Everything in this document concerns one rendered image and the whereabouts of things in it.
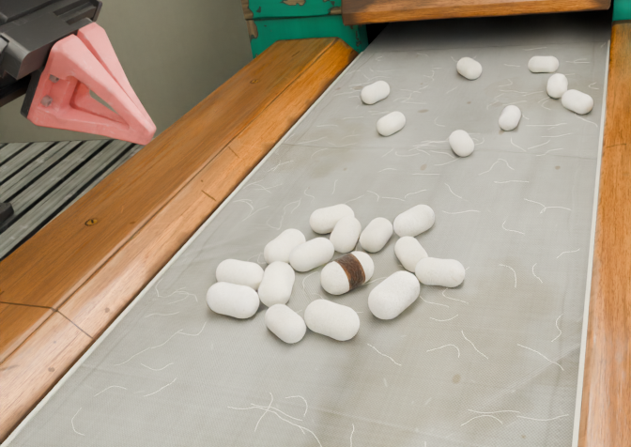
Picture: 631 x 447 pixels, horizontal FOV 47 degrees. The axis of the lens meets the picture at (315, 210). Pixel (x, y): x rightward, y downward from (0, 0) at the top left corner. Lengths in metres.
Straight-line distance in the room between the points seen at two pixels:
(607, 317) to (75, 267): 0.35
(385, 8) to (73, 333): 0.54
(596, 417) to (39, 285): 0.37
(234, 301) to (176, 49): 1.60
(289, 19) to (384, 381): 0.66
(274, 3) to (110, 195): 0.44
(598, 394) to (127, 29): 1.84
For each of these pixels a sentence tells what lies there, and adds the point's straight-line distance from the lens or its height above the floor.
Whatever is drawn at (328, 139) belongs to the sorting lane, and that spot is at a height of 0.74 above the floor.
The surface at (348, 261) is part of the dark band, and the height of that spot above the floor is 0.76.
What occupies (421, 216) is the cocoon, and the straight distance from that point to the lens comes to 0.53.
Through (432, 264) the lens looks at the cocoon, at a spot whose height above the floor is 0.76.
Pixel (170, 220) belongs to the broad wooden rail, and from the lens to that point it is 0.59.
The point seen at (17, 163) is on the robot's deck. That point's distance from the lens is 1.07.
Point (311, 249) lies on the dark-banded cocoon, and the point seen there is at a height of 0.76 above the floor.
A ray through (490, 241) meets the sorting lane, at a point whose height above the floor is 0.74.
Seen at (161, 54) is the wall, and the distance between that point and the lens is 2.06.
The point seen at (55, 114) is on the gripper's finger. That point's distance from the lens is 0.51.
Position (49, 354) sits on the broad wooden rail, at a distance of 0.49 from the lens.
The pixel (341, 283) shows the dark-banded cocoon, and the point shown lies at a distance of 0.47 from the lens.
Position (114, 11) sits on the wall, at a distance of 2.09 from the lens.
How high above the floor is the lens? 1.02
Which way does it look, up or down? 28 degrees down
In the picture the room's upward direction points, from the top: 10 degrees counter-clockwise
